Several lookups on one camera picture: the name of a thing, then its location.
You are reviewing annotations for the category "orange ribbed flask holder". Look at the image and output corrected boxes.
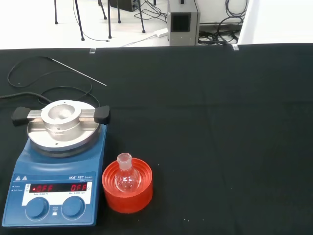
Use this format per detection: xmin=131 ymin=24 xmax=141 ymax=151
xmin=101 ymin=157 xmax=154 ymax=214

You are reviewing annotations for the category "black bench cloth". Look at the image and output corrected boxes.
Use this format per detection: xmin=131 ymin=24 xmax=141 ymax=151
xmin=0 ymin=43 xmax=313 ymax=235

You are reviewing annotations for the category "grey metal equipment box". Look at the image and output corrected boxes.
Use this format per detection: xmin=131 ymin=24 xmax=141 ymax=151
xmin=167 ymin=0 xmax=201 ymax=47

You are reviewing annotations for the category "white power strip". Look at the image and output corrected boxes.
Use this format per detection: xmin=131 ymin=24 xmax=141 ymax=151
xmin=154 ymin=27 xmax=169 ymax=38

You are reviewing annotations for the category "black tripod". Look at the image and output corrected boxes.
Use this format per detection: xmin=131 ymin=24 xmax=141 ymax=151
xmin=97 ymin=0 xmax=147 ymax=39
xmin=53 ymin=0 xmax=86 ymax=41

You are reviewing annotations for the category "blue-base heater with steel plate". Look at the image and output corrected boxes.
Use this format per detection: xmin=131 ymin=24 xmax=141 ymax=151
xmin=1 ymin=115 xmax=109 ymax=228

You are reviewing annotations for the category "pale board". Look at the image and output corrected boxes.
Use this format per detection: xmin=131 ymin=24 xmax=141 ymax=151
xmin=237 ymin=0 xmax=313 ymax=46

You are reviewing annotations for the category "white power strip cable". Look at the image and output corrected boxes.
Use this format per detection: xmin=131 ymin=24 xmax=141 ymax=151
xmin=119 ymin=33 xmax=157 ymax=48

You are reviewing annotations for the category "metal temperature probe with cable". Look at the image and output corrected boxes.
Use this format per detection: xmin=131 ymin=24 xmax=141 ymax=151
xmin=7 ymin=56 xmax=108 ymax=108

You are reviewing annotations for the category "black floor cable bundle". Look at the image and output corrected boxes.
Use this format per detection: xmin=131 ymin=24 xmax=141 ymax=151
xmin=198 ymin=0 xmax=248 ymax=46

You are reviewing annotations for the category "thin black floor cable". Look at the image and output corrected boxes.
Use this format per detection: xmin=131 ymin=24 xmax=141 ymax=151
xmin=72 ymin=0 xmax=110 ymax=42

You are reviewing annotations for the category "black heater power cable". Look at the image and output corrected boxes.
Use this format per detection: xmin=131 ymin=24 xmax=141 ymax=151
xmin=0 ymin=92 xmax=53 ymax=104

